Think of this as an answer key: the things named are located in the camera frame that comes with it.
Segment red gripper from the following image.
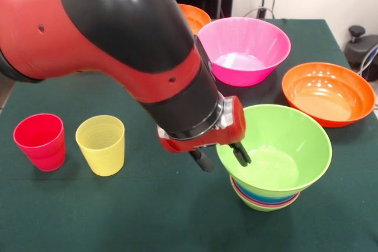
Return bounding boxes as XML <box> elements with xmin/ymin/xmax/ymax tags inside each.
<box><xmin>156</xmin><ymin>95</ymin><xmax>252</xmax><ymax>173</ymax></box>

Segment small red bowl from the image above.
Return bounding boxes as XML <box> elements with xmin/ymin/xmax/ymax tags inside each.
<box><xmin>229</xmin><ymin>175</ymin><xmax>301</xmax><ymax>208</ymax></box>

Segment blue bowl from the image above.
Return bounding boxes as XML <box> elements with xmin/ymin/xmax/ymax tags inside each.
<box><xmin>233</xmin><ymin>178</ymin><xmax>299</xmax><ymax>203</ymax></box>

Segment large green bowl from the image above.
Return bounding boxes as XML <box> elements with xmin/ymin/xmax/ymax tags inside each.
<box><xmin>215</xmin><ymin>104</ymin><xmax>333</xmax><ymax>193</ymax></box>

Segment small green bowl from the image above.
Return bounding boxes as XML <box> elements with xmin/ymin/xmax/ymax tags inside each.
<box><xmin>233</xmin><ymin>188</ymin><xmax>299</xmax><ymax>212</ymax></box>

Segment large pink bowl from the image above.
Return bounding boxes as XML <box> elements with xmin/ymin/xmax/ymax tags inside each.
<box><xmin>197</xmin><ymin>17</ymin><xmax>292</xmax><ymax>87</ymax></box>

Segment orange shallow bowl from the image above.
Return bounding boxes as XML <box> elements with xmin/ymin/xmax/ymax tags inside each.
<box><xmin>281</xmin><ymin>62</ymin><xmax>376</xmax><ymax>128</ymax></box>
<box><xmin>178</xmin><ymin>4</ymin><xmax>212</xmax><ymax>36</ymax></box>

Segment yellow cup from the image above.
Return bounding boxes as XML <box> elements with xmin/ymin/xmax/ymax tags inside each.
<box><xmin>75</xmin><ymin>115</ymin><xmax>126</xmax><ymax>177</ymax></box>

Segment dark green tablecloth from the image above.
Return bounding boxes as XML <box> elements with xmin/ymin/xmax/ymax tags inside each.
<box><xmin>0</xmin><ymin>18</ymin><xmax>378</xmax><ymax>252</ymax></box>

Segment black round base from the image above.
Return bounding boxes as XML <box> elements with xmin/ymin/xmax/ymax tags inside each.
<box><xmin>344</xmin><ymin>35</ymin><xmax>378</xmax><ymax>71</ymax></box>

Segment red cup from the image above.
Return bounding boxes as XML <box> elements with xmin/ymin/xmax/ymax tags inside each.
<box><xmin>13</xmin><ymin>113</ymin><xmax>66</xmax><ymax>161</ymax></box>
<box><xmin>27</xmin><ymin>143</ymin><xmax>67</xmax><ymax>172</ymax></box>

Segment black knob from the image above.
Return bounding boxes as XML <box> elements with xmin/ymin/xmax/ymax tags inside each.
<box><xmin>348</xmin><ymin>25</ymin><xmax>366</xmax><ymax>47</ymax></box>

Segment light cables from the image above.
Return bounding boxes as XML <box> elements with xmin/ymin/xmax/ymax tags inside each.
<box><xmin>356</xmin><ymin>44</ymin><xmax>378</xmax><ymax>80</ymax></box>

